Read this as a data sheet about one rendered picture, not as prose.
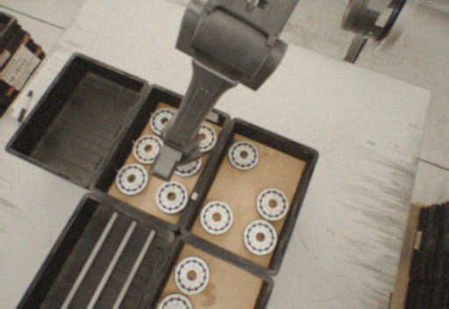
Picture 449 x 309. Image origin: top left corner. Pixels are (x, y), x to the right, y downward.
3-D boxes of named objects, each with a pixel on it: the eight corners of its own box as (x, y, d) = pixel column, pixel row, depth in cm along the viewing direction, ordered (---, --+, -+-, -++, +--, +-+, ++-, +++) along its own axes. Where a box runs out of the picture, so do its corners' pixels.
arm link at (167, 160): (203, 136, 67) (167, 118, 65) (181, 183, 63) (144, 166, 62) (194, 146, 78) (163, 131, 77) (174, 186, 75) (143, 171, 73)
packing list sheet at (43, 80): (52, 50, 130) (51, 49, 130) (98, 68, 128) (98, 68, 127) (6, 113, 120) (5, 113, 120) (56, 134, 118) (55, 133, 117)
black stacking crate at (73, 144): (89, 70, 115) (75, 52, 104) (157, 98, 111) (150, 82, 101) (26, 161, 103) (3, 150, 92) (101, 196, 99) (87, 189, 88)
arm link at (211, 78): (294, 30, 32) (203, -24, 30) (278, 72, 30) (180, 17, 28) (203, 138, 71) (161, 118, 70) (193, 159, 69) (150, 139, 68)
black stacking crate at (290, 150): (231, 130, 108) (233, 116, 97) (309, 161, 105) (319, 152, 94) (182, 233, 96) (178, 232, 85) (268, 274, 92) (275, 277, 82)
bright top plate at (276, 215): (265, 183, 97) (265, 182, 97) (293, 197, 96) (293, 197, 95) (251, 210, 94) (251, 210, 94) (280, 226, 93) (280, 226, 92)
